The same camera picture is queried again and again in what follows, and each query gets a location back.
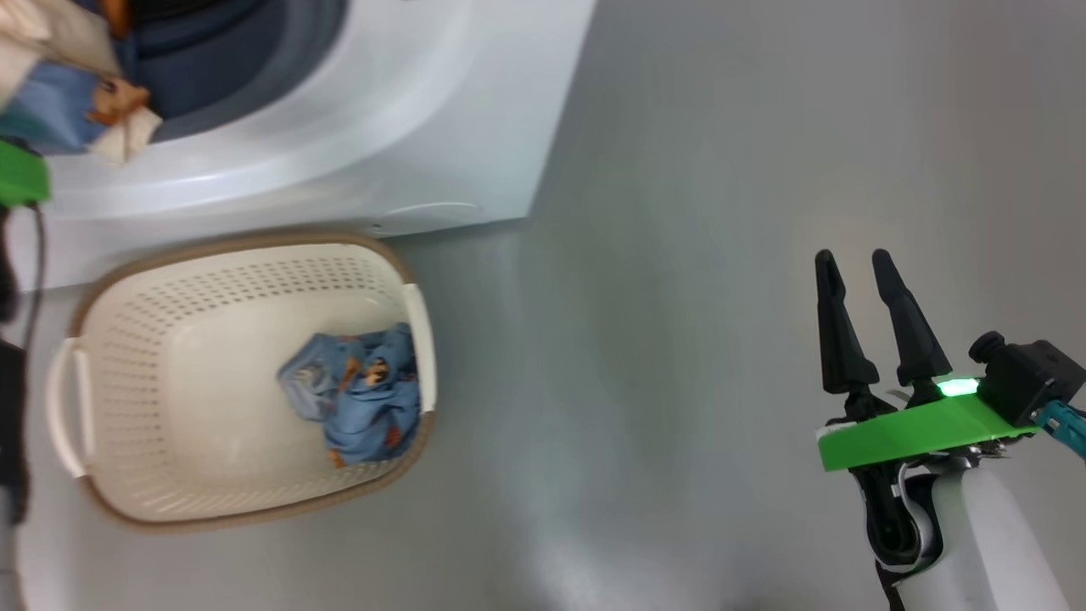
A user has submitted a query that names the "cream and blue printed garment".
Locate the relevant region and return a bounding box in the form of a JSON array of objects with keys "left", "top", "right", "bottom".
[{"left": 0, "top": 0, "right": 164, "bottom": 166}]

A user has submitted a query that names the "cream perforated laundry basket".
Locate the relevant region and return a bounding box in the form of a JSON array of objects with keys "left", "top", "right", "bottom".
[{"left": 47, "top": 233, "right": 438, "bottom": 534}]

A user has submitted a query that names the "white washing machine body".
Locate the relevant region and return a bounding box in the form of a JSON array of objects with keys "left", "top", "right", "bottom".
[{"left": 0, "top": 0, "right": 599, "bottom": 294}]

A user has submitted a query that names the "round white filter cover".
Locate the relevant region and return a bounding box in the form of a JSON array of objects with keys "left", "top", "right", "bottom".
[{"left": 373, "top": 201, "right": 480, "bottom": 237}]

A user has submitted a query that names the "grey rubber door seal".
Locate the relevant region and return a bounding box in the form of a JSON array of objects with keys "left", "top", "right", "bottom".
[{"left": 153, "top": 0, "right": 349, "bottom": 141}]

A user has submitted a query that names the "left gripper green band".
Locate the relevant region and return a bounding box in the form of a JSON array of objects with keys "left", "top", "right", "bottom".
[{"left": 0, "top": 138, "right": 52, "bottom": 209}]

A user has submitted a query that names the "teal cable connector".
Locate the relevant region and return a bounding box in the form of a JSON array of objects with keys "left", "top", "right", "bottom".
[{"left": 1035, "top": 401, "right": 1086, "bottom": 459}]

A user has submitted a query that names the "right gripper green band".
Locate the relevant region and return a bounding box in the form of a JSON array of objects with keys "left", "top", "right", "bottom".
[{"left": 814, "top": 249, "right": 1040, "bottom": 586}]

